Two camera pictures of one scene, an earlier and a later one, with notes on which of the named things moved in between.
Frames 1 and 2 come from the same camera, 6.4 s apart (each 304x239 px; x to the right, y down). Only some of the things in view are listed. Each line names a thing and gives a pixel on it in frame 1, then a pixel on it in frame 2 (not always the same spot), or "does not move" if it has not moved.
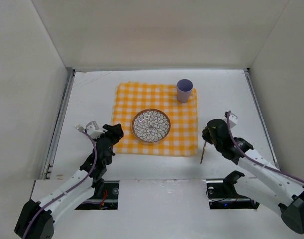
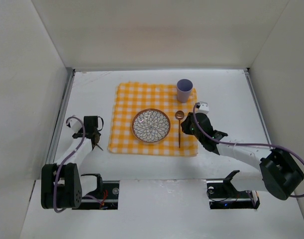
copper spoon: (203, 152) → (179, 115)
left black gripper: (111, 133) → (94, 139)
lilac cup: (184, 86) does not move
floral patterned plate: (151, 125) does not move
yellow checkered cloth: (130, 99) does not move
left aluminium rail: (70, 76) does not move
